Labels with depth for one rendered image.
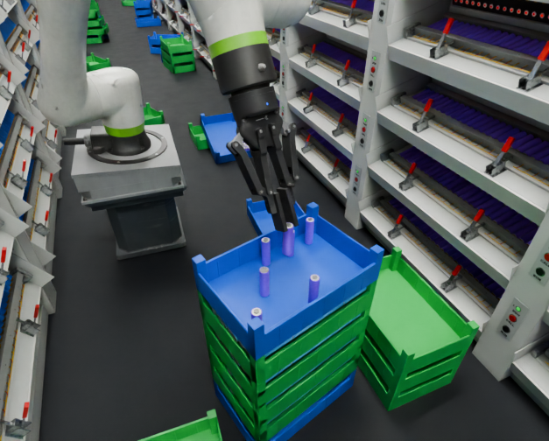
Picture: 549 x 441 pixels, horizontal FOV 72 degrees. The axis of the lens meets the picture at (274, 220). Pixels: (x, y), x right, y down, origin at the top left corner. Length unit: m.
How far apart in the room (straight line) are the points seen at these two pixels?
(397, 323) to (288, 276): 0.38
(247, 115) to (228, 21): 0.13
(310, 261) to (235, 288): 0.17
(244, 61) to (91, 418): 0.91
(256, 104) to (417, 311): 0.71
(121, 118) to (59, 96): 0.20
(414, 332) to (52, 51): 1.09
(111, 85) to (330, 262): 0.80
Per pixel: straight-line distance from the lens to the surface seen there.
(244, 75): 0.60
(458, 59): 1.12
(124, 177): 1.27
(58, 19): 1.03
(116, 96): 1.25
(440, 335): 1.06
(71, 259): 1.58
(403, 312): 1.07
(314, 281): 0.68
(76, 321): 1.35
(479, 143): 1.12
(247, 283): 0.76
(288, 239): 0.67
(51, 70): 1.13
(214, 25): 0.61
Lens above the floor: 0.95
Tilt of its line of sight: 37 degrees down
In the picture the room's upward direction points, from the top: straight up
